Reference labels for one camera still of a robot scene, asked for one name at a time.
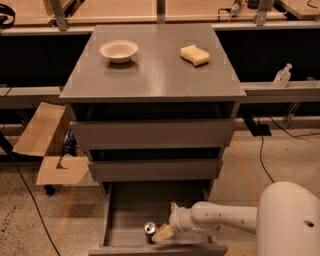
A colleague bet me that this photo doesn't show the black floor cable left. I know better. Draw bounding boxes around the black floor cable left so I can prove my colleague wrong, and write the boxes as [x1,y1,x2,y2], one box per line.
[0,133,60,256]

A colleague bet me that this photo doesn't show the grey open bottom drawer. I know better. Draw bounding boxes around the grey open bottom drawer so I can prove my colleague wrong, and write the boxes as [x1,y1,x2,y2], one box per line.
[88,181,227,256]

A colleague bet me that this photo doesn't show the black headphones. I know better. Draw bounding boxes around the black headphones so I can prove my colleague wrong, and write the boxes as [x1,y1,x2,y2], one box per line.
[0,3,16,29]

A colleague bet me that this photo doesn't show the redbull can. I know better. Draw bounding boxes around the redbull can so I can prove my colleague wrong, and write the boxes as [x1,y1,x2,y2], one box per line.
[144,222,156,244]

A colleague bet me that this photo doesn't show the grey middle drawer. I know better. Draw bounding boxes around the grey middle drawer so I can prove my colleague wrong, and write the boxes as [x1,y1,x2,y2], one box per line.
[88,159,222,182]

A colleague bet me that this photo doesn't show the yellow sponge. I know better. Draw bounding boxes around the yellow sponge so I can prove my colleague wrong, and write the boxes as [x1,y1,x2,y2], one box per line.
[180,45,210,67]

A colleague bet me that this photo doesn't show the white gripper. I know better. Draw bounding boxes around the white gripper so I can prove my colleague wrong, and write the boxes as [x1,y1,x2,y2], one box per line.
[151,202,195,243]

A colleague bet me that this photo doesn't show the blue bag in box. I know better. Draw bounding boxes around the blue bag in box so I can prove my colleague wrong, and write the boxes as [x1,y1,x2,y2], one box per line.
[62,129,77,156]

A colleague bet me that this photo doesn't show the clear sanitizer bottle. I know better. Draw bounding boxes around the clear sanitizer bottle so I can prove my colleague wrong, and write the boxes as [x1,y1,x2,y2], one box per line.
[273,63,292,88]

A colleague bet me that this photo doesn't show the white paper bowl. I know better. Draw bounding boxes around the white paper bowl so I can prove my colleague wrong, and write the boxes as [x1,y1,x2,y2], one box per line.
[99,40,139,64]

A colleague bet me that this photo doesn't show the grey top drawer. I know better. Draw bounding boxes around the grey top drawer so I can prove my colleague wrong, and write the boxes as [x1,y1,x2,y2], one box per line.
[70,119,233,150]

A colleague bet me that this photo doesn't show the black floor cable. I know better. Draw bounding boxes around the black floor cable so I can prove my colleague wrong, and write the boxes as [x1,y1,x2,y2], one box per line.
[0,133,60,256]
[257,116,320,184]

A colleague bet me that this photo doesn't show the open cardboard box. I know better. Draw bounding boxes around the open cardboard box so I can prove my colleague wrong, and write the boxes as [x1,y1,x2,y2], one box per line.
[13,102,93,186]

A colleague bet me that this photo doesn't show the grey metal shelf rail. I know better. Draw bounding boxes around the grey metal shelf rail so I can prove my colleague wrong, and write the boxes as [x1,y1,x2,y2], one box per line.
[241,80,320,104]

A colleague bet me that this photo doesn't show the black floor cable right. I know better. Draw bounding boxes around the black floor cable right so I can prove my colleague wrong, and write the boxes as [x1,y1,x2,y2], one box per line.
[257,116,320,184]

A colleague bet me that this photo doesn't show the grey drawer cabinet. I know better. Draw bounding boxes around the grey drawer cabinet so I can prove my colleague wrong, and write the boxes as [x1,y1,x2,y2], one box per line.
[59,23,247,256]

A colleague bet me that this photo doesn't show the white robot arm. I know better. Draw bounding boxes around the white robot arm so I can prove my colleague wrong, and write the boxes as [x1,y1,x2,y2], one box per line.
[151,182,320,256]

